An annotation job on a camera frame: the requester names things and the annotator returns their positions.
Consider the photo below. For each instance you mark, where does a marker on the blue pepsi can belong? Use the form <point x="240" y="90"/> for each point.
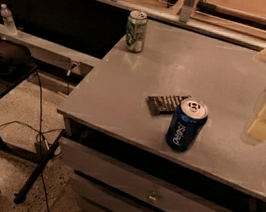
<point x="187" y="121"/>

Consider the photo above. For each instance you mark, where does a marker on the green soda can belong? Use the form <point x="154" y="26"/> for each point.
<point x="136" y="31"/>

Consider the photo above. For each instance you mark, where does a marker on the dark snack bar wrapper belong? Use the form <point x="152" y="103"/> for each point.
<point x="159" y="105"/>

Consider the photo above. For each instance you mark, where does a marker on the top grey drawer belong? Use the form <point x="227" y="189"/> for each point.
<point x="130" y="180"/>

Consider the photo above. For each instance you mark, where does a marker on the grey ledge shelf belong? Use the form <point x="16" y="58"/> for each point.
<point x="52" y="53"/>

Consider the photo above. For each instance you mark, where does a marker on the black device on side table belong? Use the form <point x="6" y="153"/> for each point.
<point x="12" y="57"/>

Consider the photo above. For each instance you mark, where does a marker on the clear plastic water bottle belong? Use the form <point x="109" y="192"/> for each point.
<point x="8" y="19"/>

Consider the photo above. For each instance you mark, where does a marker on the black side table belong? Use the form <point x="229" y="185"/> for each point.
<point x="44" y="152"/>

